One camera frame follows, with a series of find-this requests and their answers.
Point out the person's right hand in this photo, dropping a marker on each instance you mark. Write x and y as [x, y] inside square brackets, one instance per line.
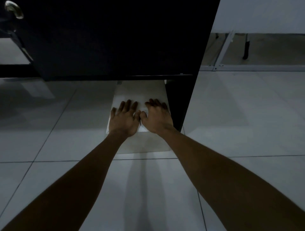
[158, 119]

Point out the person's left hand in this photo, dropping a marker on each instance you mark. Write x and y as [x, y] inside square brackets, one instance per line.
[124, 121]

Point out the white box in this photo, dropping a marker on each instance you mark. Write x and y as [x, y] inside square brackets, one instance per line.
[140, 90]

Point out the person's right forearm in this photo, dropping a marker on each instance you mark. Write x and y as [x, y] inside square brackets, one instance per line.
[226, 180]

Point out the person's left forearm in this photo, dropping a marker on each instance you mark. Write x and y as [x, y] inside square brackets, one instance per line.
[71, 188]

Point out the white metal brace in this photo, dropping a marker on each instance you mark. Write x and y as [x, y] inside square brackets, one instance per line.
[224, 50]

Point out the black furniture leg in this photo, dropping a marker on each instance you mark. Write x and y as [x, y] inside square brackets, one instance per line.
[246, 51]

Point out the white partition panel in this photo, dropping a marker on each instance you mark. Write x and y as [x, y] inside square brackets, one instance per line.
[262, 14]

